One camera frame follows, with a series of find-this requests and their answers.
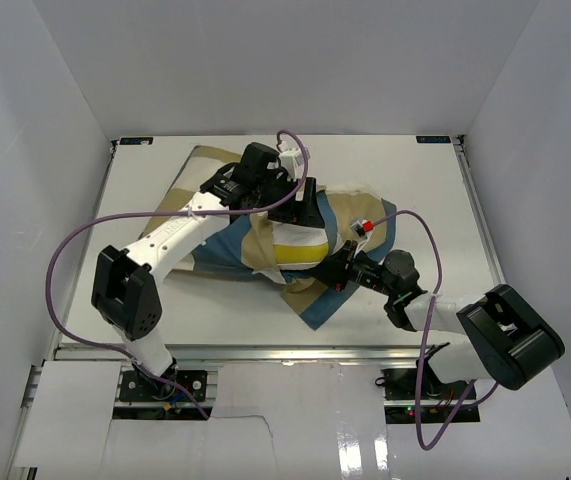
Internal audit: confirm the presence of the blue corner label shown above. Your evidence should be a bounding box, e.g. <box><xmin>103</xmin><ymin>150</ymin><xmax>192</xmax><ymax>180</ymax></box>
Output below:
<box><xmin>416</xmin><ymin>135</ymin><xmax>451</xmax><ymax>144</ymax></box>
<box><xmin>118</xmin><ymin>137</ymin><xmax>154</xmax><ymax>146</ymax></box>

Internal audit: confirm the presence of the purple cable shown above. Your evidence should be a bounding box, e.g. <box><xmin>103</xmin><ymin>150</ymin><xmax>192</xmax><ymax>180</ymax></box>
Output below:
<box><xmin>370</xmin><ymin>209</ymin><xmax>501</xmax><ymax>452</ymax></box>
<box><xmin>47</xmin><ymin>129</ymin><xmax>312</xmax><ymax>419</ymax></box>

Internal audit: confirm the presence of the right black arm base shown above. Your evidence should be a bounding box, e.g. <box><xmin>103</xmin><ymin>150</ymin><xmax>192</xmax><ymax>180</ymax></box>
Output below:
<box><xmin>375</xmin><ymin>368</ymin><xmax>480</xmax><ymax>425</ymax></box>

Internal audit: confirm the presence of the blue beige checkered pillowcase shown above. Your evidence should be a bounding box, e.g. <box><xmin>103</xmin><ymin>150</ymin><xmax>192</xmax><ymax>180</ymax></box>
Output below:
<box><xmin>155</xmin><ymin>145</ymin><xmax>396</xmax><ymax>330</ymax></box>

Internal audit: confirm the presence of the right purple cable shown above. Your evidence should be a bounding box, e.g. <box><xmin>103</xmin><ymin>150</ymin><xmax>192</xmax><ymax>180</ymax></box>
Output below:
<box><xmin>370</xmin><ymin>209</ymin><xmax>501</xmax><ymax>452</ymax></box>

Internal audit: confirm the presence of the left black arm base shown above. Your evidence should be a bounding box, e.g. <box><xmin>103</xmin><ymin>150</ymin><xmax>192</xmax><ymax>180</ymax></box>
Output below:
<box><xmin>112</xmin><ymin>367</ymin><xmax>214</xmax><ymax>421</ymax></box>

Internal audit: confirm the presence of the aluminium frame rail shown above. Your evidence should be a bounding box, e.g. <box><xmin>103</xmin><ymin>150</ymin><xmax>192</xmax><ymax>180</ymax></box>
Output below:
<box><xmin>52</xmin><ymin>344</ymin><xmax>446</xmax><ymax>366</ymax></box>

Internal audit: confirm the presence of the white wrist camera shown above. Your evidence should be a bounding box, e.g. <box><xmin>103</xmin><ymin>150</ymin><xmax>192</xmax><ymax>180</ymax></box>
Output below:
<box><xmin>350</xmin><ymin>218</ymin><xmax>374</xmax><ymax>253</ymax></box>
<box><xmin>279</xmin><ymin>147</ymin><xmax>309</xmax><ymax>182</ymax></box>

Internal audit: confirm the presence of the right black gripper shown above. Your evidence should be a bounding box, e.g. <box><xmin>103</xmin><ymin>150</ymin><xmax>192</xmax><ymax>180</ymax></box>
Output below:
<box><xmin>305</xmin><ymin>240</ymin><xmax>397</xmax><ymax>298</ymax></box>

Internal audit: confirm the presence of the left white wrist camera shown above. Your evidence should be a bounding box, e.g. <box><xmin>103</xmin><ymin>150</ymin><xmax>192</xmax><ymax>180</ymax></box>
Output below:
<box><xmin>279</xmin><ymin>147</ymin><xmax>309</xmax><ymax>182</ymax></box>

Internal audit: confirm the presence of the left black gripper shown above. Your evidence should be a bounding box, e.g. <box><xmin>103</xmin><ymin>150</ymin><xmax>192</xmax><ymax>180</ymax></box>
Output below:
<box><xmin>254</xmin><ymin>174</ymin><xmax>325</xmax><ymax>228</ymax></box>

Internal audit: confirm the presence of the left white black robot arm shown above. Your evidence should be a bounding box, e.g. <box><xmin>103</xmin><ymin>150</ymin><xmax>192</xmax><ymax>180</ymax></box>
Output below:
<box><xmin>91</xmin><ymin>140</ymin><xmax>322</xmax><ymax>399</ymax></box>

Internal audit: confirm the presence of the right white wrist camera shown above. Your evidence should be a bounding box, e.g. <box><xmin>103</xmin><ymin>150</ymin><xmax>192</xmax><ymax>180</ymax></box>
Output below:
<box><xmin>350</xmin><ymin>218</ymin><xmax>374</xmax><ymax>253</ymax></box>

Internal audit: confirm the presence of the white pillow with yellow edge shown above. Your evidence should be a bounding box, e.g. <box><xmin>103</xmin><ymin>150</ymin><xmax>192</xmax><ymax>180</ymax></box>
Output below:
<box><xmin>269</xmin><ymin>180</ymin><xmax>381</xmax><ymax>266</ymax></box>

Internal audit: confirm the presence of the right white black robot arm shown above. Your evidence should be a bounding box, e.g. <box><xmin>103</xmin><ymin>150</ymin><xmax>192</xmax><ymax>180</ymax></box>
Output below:
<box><xmin>311</xmin><ymin>241</ymin><xmax>566</xmax><ymax>399</ymax></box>

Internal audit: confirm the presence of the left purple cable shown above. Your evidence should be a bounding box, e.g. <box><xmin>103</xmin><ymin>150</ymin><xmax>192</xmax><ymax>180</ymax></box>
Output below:
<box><xmin>47</xmin><ymin>129</ymin><xmax>312</xmax><ymax>419</ymax></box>

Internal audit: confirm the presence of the left blue corner label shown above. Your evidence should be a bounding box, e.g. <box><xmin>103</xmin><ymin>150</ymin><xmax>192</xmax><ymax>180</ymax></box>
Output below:
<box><xmin>118</xmin><ymin>137</ymin><xmax>154</xmax><ymax>146</ymax></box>

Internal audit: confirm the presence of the right blue corner label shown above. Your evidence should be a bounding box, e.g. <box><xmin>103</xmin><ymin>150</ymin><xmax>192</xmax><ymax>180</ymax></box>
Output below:
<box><xmin>416</xmin><ymin>135</ymin><xmax>451</xmax><ymax>144</ymax></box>

